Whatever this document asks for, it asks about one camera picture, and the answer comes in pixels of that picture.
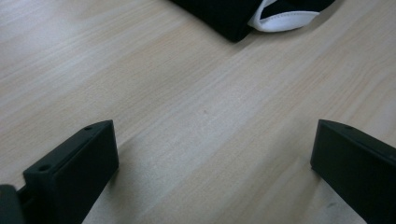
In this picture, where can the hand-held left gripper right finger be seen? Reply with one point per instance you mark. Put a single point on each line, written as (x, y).
(358, 174)

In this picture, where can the black cloth mat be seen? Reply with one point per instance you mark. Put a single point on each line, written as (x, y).
(230, 15)

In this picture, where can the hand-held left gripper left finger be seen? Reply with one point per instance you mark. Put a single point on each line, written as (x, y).
(74, 174)

